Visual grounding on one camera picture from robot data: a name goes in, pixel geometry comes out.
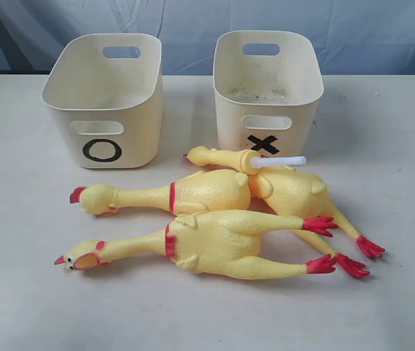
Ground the cream bin marked X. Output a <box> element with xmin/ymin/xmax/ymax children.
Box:
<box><xmin>213</xmin><ymin>30</ymin><xmax>324</xmax><ymax>156</ymax></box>

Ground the headless yellow chicken body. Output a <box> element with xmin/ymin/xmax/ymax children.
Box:
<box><xmin>249</xmin><ymin>166</ymin><xmax>384</xmax><ymax>258</ymax></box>

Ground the cream bin marked O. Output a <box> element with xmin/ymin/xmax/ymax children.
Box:
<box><xmin>42</xmin><ymin>33</ymin><xmax>163</xmax><ymax>169</ymax></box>

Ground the yellow rubber chicken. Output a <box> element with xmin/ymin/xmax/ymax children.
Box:
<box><xmin>54</xmin><ymin>210</ymin><xmax>337</xmax><ymax>280</ymax></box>
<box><xmin>70</xmin><ymin>169</ymin><xmax>368</xmax><ymax>279</ymax></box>

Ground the yellow rubber chicken front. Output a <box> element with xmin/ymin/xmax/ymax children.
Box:
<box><xmin>54</xmin><ymin>210</ymin><xmax>337</xmax><ymax>280</ymax></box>

